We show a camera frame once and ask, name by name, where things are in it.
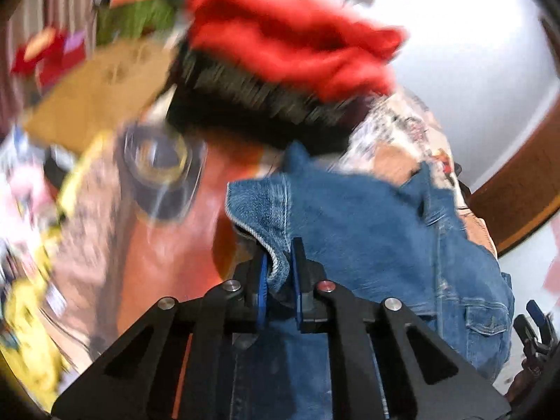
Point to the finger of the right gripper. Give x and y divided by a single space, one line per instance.
536 313

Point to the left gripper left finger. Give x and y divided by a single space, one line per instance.
177 360

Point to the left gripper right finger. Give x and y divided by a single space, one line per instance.
384 362

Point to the blue denim jacket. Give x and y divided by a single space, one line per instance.
379 240

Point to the dark folded clothes pile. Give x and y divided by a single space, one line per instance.
211 93

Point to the brown wooden wardrobe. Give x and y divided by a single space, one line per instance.
524 194

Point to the printed newspaper bed sheet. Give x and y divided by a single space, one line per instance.
68 269

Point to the wooden lap desk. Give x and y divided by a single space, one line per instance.
101 94

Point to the red flower plush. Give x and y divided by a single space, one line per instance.
46 46

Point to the red folded garment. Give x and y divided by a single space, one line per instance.
309 45

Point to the striped brown curtain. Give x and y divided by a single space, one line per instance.
21 19

